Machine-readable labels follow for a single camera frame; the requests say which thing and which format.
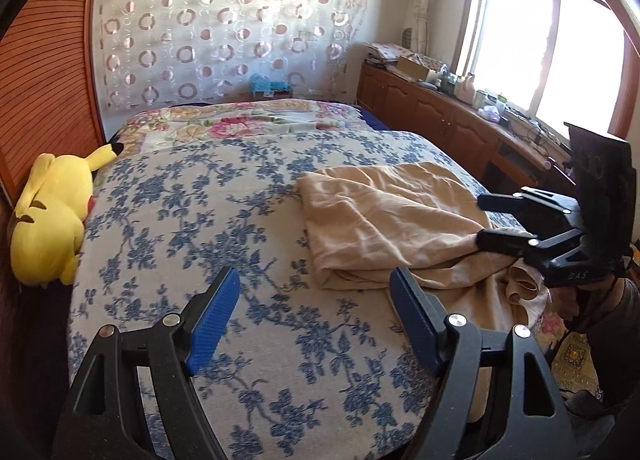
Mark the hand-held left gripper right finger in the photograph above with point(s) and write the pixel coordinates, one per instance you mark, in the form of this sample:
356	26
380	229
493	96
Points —
415	320

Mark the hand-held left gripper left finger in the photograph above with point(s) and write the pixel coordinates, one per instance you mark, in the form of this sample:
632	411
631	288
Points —
215	315

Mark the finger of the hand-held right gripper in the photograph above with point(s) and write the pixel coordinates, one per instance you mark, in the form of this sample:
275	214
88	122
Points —
505	240
520	202

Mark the beige shirt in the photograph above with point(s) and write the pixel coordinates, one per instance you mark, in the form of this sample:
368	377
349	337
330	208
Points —
380	225

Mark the person's right forearm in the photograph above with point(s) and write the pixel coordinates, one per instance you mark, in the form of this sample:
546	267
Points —
620	335

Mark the blue floral bedspread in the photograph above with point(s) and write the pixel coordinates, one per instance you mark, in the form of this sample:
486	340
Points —
225	220

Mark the white bottle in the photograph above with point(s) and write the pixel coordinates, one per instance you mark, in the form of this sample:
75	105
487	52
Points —
469	89

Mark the wooden cabinet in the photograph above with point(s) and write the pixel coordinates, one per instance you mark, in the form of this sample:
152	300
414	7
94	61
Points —
430	110

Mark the yellow patterned cloth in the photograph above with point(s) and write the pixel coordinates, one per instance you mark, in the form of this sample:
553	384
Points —
575	365

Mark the window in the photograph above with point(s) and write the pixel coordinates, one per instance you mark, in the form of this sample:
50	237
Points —
540	40

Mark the dark blue bed sheet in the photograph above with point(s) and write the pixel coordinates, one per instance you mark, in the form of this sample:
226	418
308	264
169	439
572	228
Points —
374	119

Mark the cardboard box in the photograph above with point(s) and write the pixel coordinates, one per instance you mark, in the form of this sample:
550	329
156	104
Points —
415	69

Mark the yellow plush toy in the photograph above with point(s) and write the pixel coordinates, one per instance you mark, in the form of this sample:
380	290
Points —
45	225

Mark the pink floral quilt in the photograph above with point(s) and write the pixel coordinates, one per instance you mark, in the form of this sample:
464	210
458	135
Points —
240	122

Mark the stack of folded papers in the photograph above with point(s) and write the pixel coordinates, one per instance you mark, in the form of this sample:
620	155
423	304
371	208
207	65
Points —
382	52

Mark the blue cloth bundle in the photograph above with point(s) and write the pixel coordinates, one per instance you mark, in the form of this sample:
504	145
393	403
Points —
270	85

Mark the sheer curtain with circles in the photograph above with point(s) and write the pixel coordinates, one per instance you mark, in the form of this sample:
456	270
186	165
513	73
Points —
225	30

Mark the wooden headboard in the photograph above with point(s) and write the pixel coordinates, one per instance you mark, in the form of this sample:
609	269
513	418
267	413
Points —
50	65

